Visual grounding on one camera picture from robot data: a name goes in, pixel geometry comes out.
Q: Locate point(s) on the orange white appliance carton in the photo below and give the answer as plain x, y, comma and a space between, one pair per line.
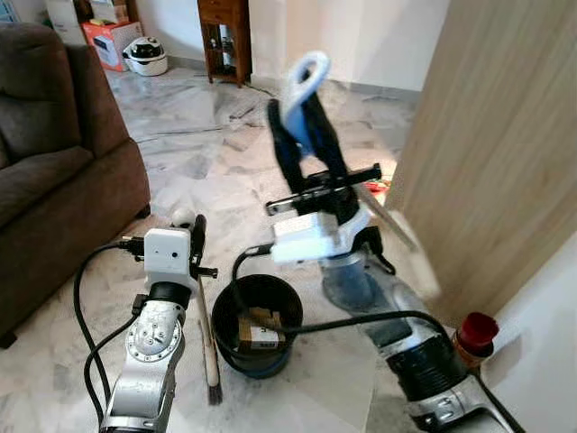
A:
110, 43

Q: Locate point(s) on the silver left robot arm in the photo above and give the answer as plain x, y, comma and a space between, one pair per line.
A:
153, 361

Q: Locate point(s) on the brown fabric sofa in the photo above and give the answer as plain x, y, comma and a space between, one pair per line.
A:
54, 171

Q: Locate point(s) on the red capped spray can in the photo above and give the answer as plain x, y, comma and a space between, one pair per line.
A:
473, 338

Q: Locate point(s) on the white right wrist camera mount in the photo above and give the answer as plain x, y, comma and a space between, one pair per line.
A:
315, 236

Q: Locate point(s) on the white round cooker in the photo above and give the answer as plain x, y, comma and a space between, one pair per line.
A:
146, 56

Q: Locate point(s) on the red flat floor dish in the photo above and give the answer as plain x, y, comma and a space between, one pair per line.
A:
377, 187

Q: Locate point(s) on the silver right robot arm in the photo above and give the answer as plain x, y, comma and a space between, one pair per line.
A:
415, 352

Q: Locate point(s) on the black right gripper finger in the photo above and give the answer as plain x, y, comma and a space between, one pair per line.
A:
326, 144
287, 153

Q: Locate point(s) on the tall light wooden cabinet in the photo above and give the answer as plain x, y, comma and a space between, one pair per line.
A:
487, 153

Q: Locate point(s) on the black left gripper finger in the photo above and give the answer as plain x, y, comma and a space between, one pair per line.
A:
197, 239

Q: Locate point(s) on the brown cardboard carton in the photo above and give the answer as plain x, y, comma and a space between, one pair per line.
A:
108, 9

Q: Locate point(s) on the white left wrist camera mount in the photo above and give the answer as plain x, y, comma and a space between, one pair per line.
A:
169, 254

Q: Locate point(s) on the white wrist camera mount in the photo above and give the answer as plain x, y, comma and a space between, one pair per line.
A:
315, 236
169, 254

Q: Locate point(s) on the brown cardboard box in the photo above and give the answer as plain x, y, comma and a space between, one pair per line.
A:
261, 329

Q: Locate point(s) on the dark wooden side table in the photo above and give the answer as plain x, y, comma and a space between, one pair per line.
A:
224, 41

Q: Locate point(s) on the plain white box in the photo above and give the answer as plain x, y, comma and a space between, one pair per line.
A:
63, 18

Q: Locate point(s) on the black plastic bucket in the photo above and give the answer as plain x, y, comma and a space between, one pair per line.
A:
225, 311

